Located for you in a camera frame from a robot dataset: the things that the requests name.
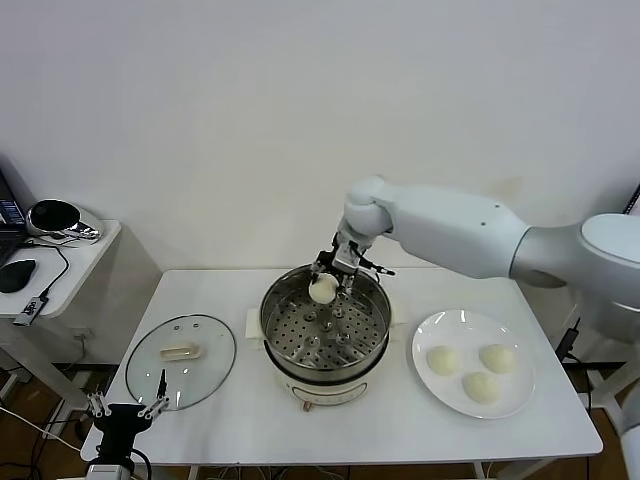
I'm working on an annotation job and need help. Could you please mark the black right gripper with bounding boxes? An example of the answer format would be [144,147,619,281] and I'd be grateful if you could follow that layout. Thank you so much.
[309,243,357,301]

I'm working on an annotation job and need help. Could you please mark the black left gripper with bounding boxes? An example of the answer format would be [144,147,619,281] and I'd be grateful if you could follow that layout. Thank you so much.
[85,368,171,455]

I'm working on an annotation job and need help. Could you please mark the white steamed baozi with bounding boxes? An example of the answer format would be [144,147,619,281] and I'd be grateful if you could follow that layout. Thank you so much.
[460,371,501,405]
[426,345,461,376]
[478,343,517,375]
[308,273,338,304]

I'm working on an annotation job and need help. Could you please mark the round glass pot lid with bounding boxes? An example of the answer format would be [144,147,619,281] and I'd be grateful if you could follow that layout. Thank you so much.
[124,313,237,412]

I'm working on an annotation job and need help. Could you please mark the stainless steel steamer pot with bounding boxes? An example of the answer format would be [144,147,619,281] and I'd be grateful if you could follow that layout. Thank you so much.
[244,264,409,374]

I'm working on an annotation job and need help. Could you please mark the cream electric cooker base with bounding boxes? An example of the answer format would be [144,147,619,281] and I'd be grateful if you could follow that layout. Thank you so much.
[262,344,391,412]

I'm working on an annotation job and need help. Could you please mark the grey USB hub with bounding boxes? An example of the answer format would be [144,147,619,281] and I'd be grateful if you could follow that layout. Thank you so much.
[12,294,51,327]

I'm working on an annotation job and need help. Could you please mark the white round plate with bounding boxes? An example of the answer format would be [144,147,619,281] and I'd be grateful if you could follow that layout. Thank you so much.
[411,309,536,420]

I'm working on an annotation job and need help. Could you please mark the white side table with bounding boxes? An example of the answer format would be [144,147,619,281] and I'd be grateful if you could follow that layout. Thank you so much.
[582,357,636,439]
[0,218,164,431]

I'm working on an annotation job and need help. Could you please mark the black computer mouse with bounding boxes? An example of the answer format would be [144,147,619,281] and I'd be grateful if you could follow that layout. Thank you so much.
[0,258,39,295]

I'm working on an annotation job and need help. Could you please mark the chrome and black gadget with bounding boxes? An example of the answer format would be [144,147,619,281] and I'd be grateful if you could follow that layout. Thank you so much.
[25,198,105,246]

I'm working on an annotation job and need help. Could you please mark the black power adapter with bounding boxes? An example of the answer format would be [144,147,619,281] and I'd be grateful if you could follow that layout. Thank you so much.
[557,317,581,361]

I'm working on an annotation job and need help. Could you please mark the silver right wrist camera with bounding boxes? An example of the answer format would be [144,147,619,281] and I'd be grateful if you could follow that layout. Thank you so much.
[333,251,360,275]

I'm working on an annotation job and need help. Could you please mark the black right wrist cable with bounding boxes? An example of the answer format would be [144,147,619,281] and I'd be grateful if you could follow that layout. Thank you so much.
[357,252,397,279]

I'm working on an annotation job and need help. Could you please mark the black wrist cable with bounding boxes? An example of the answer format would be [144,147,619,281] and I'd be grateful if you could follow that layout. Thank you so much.
[357,252,397,279]
[127,444,152,480]

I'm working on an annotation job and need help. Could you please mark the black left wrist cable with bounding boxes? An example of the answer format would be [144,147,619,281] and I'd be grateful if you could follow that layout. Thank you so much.
[127,444,152,480]

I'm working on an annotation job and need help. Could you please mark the white floor cable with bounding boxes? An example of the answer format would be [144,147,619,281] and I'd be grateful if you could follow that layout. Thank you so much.
[0,403,84,454]

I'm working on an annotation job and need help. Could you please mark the black hub cable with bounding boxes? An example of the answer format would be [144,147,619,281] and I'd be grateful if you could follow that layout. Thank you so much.
[22,239,71,301]

